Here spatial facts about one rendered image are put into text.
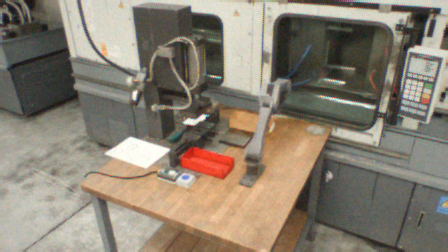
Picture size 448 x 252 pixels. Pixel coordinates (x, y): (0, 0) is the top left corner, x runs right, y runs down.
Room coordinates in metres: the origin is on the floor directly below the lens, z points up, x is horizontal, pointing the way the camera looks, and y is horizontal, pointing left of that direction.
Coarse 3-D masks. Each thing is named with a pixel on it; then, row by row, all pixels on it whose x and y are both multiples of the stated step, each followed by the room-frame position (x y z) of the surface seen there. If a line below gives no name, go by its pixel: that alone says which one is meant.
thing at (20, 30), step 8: (24, 0) 4.72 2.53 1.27; (32, 0) 4.81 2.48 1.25; (8, 8) 4.89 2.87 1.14; (32, 8) 4.79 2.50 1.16; (0, 16) 4.29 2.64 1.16; (8, 16) 4.33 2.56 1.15; (16, 16) 4.13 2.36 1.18; (24, 16) 4.21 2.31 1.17; (0, 24) 4.37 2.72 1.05; (8, 24) 4.13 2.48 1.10; (16, 24) 4.09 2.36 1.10; (24, 24) 4.11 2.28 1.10; (32, 24) 4.19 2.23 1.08; (40, 24) 4.27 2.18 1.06; (8, 32) 3.98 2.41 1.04; (16, 32) 4.06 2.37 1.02; (24, 32) 4.08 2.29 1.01; (32, 32) 4.16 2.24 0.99
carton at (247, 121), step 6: (234, 114) 2.00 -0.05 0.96; (240, 114) 2.03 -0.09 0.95; (246, 114) 2.01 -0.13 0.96; (252, 114) 1.99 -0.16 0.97; (258, 114) 1.98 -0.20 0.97; (228, 120) 1.94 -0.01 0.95; (234, 120) 1.92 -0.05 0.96; (240, 120) 1.91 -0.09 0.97; (246, 120) 2.01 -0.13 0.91; (252, 120) 1.99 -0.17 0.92; (270, 120) 1.94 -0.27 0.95; (228, 126) 1.94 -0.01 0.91; (234, 126) 1.92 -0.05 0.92; (240, 126) 1.91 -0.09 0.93; (246, 126) 1.89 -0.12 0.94; (252, 126) 1.87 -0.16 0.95; (270, 126) 1.94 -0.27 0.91
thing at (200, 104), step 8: (168, 96) 1.81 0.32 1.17; (176, 96) 1.80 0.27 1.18; (184, 96) 1.80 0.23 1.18; (192, 96) 1.80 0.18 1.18; (200, 96) 1.78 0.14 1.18; (208, 96) 1.78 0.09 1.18; (192, 104) 1.74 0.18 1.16; (200, 104) 1.72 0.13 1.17; (208, 104) 1.78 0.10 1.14; (184, 112) 1.69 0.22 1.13; (192, 112) 1.68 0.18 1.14; (200, 112) 1.70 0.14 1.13
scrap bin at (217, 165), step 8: (192, 152) 1.62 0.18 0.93; (200, 152) 1.60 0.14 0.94; (208, 152) 1.58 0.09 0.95; (184, 160) 1.51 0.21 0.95; (192, 160) 1.58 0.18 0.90; (200, 160) 1.58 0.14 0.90; (208, 160) 1.58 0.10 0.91; (216, 160) 1.56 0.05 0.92; (224, 160) 1.54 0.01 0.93; (232, 160) 1.52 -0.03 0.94; (192, 168) 1.49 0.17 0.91; (200, 168) 1.47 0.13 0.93; (208, 168) 1.45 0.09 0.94; (216, 168) 1.43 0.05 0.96; (224, 168) 1.50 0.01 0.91; (232, 168) 1.50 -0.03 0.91; (216, 176) 1.43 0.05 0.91; (224, 176) 1.42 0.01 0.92
